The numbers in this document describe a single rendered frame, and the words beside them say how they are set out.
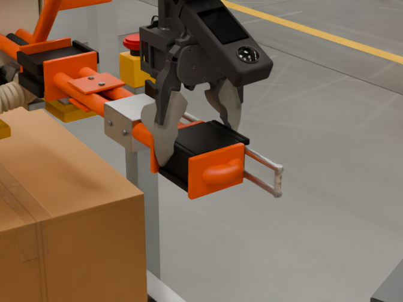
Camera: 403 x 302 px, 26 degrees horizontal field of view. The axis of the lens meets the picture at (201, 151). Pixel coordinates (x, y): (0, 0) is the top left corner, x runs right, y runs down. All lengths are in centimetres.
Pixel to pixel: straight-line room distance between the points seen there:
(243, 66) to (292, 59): 438
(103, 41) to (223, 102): 367
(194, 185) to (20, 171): 70
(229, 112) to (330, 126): 330
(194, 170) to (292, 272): 215
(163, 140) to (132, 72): 107
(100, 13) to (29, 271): 323
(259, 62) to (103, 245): 69
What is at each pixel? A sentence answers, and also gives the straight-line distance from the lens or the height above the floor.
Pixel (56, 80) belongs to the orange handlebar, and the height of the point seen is 123.
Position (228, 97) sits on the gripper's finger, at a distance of 101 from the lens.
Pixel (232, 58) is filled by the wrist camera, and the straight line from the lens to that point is 90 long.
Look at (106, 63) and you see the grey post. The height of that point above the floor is 16.
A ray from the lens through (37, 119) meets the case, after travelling 185.
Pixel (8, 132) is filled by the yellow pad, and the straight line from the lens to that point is 138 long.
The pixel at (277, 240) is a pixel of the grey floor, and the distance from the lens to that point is 327.
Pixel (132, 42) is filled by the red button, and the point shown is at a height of 103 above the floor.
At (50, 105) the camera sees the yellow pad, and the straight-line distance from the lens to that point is 145.
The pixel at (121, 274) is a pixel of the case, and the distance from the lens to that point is 156.
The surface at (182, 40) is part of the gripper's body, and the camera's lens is 95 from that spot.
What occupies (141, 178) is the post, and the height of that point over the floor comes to 69.
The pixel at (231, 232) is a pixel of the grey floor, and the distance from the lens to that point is 331.
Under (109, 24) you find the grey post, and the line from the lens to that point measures 465.
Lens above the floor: 163
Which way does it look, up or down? 24 degrees down
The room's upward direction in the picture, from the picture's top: straight up
